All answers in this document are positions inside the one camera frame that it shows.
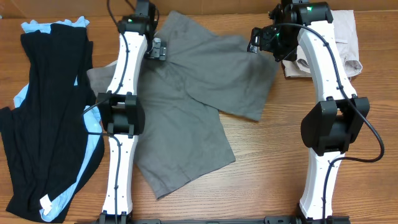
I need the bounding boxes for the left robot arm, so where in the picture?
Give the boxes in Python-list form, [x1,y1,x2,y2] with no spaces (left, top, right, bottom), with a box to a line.
[97,15,165,223]

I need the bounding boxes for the light blue garment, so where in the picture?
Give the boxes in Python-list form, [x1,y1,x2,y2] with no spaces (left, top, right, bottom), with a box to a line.
[12,16,104,223]

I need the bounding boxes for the black garment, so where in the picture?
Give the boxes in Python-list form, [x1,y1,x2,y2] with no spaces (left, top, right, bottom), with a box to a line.
[1,24,104,223]

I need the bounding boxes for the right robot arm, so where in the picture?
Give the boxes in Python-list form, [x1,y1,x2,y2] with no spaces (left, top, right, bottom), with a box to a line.
[248,0,370,223]

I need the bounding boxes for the folded beige shorts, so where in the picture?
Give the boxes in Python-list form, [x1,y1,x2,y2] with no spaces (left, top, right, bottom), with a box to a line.
[282,10,363,78]

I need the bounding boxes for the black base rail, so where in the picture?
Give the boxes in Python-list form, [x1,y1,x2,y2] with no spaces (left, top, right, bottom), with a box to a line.
[74,215,352,224]

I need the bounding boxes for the grey shorts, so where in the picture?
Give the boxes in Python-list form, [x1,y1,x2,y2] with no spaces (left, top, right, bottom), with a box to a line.
[86,10,280,200]

